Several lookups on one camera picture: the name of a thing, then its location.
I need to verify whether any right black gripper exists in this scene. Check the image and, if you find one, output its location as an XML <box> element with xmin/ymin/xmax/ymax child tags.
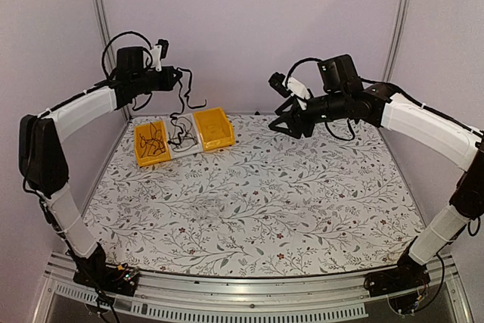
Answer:
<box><xmin>268</xmin><ymin>90</ymin><xmax>349</xmax><ymax>139</ymax></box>

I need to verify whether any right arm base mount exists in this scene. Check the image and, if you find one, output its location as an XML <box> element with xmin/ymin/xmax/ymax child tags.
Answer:
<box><xmin>363</xmin><ymin>251</ymin><xmax>430</xmax><ymax>315</ymax></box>

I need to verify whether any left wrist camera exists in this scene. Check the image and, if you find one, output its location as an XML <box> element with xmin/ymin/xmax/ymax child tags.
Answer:
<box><xmin>150</xmin><ymin>39</ymin><xmax>169</xmax><ymax>72</ymax></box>

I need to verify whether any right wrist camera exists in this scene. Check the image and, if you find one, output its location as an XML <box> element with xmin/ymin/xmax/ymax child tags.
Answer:
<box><xmin>268</xmin><ymin>73</ymin><xmax>312</xmax><ymax>110</ymax></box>

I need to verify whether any left yellow plastic bin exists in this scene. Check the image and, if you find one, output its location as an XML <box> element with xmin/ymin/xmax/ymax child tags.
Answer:
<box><xmin>134</xmin><ymin>121</ymin><xmax>171</xmax><ymax>167</ymax></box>

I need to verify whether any white translucent plastic bin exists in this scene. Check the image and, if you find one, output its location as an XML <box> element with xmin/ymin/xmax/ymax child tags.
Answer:
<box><xmin>165</xmin><ymin>113</ymin><xmax>203</xmax><ymax>160</ymax></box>

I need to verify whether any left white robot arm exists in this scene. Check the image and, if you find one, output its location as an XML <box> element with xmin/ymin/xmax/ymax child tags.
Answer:
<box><xmin>18</xmin><ymin>31</ymin><xmax>180</xmax><ymax>259</ymax></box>

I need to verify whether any right aluminium frame post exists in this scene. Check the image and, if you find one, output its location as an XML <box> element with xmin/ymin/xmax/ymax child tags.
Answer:
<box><xmin>382</xmin><ymin>0</ymin><xmax>411</xmax><ymax>82</ymax></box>

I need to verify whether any right yellow plastic bin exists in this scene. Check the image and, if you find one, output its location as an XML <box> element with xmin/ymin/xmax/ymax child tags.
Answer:
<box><xmin>194</xmin><ymin>107</ymin><xmax>235</xmax><ymax>151</ymax></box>

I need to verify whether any front aluminium rail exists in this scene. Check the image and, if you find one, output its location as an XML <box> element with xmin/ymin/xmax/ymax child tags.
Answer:
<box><xmin>33</xmin><ymin>253</ymin><xmax>474</xmax><ymax>322</ymax></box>

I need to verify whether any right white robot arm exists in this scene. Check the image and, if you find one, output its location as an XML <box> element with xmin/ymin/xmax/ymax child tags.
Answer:
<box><xmin>268</xmin><ymin>54</ymin><xmax>483</xmax><ymax>290</ymax></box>

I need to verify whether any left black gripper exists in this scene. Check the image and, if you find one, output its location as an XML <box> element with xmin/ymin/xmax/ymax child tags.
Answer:
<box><xmin>132</xmin><ymin>66</ymin><xmax>182</xmax><ymax>95</ymax></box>

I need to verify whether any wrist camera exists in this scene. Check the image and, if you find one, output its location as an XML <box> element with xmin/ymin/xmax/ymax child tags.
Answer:
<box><xmin>268</xmin><ymin>73</ymin><xmax>312</xmax><ymax>110</ymax></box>
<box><xmin>150</xmin><ymin>39</ymin><xmax>169</xmax><ymax>72</ymax></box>

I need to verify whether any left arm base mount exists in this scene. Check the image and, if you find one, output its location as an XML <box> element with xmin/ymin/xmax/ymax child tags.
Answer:
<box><xmin>67</xmin><ymin>244</ymin><xmax>139</xmax><ymax>297</ymax></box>

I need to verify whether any purple black thin cable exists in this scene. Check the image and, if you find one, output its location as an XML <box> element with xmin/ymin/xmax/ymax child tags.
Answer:
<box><xmin>153</xmin><ymin>128</ymin><xmax>169</xmax><ymax>156</ymax></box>

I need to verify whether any yellow plastic bin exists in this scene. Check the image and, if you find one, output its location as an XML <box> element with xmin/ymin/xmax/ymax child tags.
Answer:
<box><xmin>194</xmin><ymin>107</ymin><xmax>235</xmax><ymax>151</ymax></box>
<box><xmin>134</xmin><ymin>121</ymin><xmax>171</xmax><ymax>167</ymax></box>

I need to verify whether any black ribbon cable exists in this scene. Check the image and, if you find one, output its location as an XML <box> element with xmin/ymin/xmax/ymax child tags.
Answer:
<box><xmin>168</xmin><ymin>67</ymin><xmax>208</xmax><ymax>150</ymax></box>

